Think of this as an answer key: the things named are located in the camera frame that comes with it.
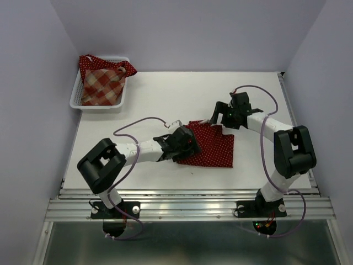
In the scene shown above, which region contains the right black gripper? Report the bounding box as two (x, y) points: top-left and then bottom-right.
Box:
(208, 101), (239, 129)

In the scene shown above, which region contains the red polka dot skirt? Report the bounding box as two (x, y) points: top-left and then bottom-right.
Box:
(177, 121), (234, 168)

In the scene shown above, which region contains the red plaid skirt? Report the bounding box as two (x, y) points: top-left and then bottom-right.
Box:
(81, 67), (126, 106)

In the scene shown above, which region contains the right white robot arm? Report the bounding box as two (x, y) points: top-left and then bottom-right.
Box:
(210, 92), (317, 218)

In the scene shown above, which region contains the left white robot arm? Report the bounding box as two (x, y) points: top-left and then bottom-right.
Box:
(77, 125), (201, 218)

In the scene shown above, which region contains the white plastic basket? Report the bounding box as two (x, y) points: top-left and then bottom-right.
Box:
(69, 56), (131, 113)

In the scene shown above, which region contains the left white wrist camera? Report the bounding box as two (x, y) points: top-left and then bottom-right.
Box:
(164, 120), (183, 134)

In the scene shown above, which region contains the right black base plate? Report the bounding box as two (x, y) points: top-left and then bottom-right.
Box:
(233, 200), (287, 219)

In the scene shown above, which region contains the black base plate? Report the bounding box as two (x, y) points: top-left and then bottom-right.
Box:
(233, 200), (287, 219)
(89, 200), (141, 220)

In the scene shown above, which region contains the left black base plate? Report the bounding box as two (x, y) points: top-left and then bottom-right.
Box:
(89, 200), (141, 220)

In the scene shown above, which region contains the aluminium rail frame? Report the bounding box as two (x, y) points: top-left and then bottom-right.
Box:
(34, 72), (352, 264)

